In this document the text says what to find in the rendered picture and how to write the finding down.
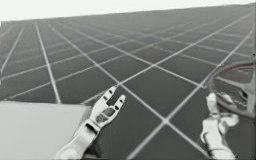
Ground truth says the grey table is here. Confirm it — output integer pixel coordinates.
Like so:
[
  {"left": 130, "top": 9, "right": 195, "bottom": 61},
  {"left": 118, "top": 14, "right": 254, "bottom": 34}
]
[{"left": 0, "top": 100, "right": 92, "bottom": 160}]

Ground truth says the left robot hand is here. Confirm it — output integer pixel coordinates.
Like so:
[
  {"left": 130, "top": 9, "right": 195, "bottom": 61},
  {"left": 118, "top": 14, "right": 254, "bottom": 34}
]
[{"left": 88, "top": 85, "right": 127, "bottom": 130}]

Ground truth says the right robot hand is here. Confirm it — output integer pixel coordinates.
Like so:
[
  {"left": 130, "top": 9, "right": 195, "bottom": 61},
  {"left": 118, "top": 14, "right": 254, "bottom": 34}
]
[{"left": 199, "top": 92, "right": 240, "bottom": 145}]

